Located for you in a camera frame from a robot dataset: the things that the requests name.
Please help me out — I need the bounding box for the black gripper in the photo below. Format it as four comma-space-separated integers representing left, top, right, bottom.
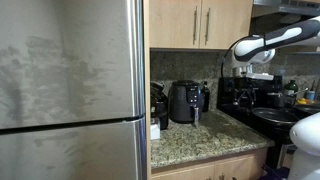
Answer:
233, 79, 258, 107

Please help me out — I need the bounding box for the black air fryer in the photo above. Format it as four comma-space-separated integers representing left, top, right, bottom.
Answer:
167, 80, 204, 127

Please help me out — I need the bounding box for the black electric stove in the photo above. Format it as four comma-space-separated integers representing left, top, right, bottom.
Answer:
216, 75, 320, 169

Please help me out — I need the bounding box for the small dark saucepan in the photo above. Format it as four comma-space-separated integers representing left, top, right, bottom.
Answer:
266, 87, 310, 109

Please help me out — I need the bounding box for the black frying pan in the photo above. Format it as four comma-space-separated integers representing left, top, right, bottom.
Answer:
252, 107, 300, 126

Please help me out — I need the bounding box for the dark glass bottle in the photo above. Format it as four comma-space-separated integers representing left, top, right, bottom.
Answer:
201, 80, 211, 113

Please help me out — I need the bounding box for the green bottle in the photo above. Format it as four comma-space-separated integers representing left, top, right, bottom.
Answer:
283, 79, 299, 98

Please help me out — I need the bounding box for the dark skillet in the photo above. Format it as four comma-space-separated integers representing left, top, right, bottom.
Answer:
293, 103, 320, 116

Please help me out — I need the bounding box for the blue cup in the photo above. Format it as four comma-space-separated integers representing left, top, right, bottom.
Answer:
305, 90, 316, 101

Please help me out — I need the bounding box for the light wood upper cabinet door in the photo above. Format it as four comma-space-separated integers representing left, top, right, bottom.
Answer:
149, 0, 202, 50
199, 0, 254, 51

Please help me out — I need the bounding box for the black whey protein bag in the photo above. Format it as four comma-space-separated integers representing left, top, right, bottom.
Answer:
150, 81, 170, 131

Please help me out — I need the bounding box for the clear salt bottle black cap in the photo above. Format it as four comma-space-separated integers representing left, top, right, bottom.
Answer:
150, 117, 162, 141

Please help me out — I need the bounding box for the range hood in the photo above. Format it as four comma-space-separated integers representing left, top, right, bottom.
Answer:
251, 0, 320, 18

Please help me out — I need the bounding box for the stainless steel refrigerator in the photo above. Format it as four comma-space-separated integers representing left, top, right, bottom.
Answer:
0, 0, 148, 180

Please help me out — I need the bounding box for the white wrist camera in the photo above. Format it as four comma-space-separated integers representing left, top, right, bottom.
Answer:
245, 71, 275, 81

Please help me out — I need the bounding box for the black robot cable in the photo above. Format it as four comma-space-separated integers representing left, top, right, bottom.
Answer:
220, 35, 252, 80

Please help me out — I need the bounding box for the metal cabinet door handle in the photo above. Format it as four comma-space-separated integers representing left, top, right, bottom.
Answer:
204, 7, 212, 46
192, 5, 199, 46

